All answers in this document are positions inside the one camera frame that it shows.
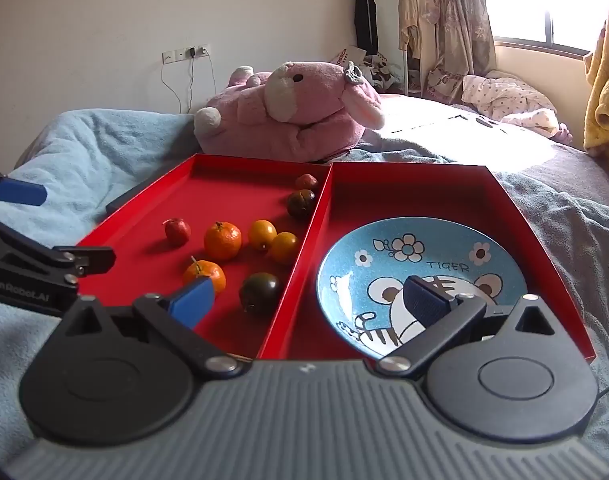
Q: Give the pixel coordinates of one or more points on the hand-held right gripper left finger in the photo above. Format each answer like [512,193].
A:
[194,302]

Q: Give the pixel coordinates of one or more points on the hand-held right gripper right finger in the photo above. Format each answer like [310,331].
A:
[424,300]

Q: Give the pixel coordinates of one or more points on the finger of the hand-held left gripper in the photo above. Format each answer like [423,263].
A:
[87,260]
[19,192]

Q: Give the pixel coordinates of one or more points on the orange mandarin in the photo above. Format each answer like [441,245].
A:
[223,241]
[202,272]

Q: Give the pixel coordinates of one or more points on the blue tiger print plate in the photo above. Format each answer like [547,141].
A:
[364,285]

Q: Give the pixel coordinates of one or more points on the dark brown tomato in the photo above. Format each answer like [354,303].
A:
[301,204]
[260,294]

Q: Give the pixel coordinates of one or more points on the small red apple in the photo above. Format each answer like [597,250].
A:
[177,232]

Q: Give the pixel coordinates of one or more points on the red tray with fruit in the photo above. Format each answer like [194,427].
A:
[149,210]

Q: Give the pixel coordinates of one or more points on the yellow tomato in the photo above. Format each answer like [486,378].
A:
[262,234]
[285,249]

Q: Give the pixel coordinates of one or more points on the light blue blanket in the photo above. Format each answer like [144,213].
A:
[94,150]

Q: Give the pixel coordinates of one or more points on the red tray under plate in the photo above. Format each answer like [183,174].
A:
[434,195]

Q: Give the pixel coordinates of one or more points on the grey blanket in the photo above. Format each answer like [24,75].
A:
[559,220]

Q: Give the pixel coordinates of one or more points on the small red fruit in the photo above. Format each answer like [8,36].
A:
[307,181]

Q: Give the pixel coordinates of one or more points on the pale bed sheet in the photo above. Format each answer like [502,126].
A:
[434,115]

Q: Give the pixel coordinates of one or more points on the pink plush toy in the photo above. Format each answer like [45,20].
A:
[284,120]

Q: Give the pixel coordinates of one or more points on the pink dotted garment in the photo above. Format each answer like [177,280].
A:
[504,100]

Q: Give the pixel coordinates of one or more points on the white printed bag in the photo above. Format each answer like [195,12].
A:
[348,56]

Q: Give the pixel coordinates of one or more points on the yellow fleece towel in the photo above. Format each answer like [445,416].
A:
[606,85]

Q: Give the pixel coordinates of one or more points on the floral curtain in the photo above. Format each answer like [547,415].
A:
[459,20]

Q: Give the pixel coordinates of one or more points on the black hanging garment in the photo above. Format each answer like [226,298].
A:
[365,20]

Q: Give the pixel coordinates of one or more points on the beige hanging garment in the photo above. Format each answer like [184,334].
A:
[414,10]

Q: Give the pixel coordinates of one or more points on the white wall socket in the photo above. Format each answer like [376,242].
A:
[174,54]

